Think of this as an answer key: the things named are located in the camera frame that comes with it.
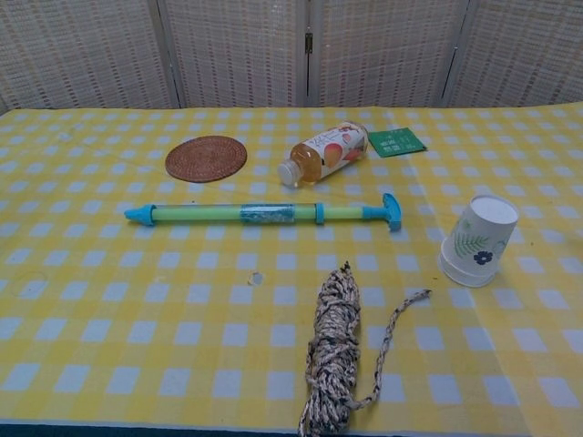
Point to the white paper cup floral print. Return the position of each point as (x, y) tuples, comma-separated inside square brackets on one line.
[(483, 227), (469, 281)]

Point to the plastic juice drink bottle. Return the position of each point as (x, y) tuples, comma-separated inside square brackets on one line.
[(325, 152)]

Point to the blue green water squirter toy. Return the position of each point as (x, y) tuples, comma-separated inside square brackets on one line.
[(205, 214)]

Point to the round woven rattan coaster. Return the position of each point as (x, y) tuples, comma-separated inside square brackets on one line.
[(206, 159)]

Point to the green square sachet packet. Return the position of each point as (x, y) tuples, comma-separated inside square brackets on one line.
[(396, 142)]

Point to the brass screen hinge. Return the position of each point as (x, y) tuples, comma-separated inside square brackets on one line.
[(309, 43)]

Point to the woven folding screen panel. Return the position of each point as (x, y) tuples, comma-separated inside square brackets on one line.
[(237, 50), (382, 50), (77, 50), (528, 50)]

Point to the yellow white checkered tablecloth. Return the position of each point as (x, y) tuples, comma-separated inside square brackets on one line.
[(136, 318)]

